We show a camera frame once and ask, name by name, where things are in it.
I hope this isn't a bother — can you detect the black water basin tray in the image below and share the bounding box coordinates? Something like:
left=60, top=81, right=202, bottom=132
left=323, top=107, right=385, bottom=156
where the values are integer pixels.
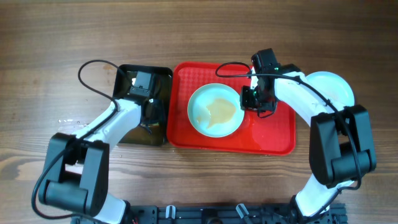
left=113, top=64, right=173, bottom=146

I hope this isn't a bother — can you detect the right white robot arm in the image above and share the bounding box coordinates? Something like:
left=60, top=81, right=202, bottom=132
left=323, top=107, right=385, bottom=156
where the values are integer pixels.
left=243, top=63, right=376, bottom=223

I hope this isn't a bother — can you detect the left black cable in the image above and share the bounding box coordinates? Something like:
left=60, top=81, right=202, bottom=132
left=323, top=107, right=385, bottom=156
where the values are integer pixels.
left=30, top=59, right=134, bottom=222

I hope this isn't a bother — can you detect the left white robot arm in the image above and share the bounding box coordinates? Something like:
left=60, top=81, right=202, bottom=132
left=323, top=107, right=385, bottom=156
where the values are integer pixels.
left=31, top=98, right=168, bottom=223

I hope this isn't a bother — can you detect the black cable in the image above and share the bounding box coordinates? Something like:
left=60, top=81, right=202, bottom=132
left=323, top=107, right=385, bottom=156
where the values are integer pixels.
left=215, top=62, right=363, bottom=224
left=30, top=59, right=134, bottom=222

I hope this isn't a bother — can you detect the right black cable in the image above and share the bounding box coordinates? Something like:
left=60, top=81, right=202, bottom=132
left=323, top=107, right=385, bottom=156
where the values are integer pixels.
left=215, top=62, right=363, bottom=224

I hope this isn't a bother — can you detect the white plate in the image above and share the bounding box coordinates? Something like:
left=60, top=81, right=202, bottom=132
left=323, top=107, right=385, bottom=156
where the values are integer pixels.
left=306, top=71, right=355, bottom=106
left=187, top=83, right=245, bottom=138

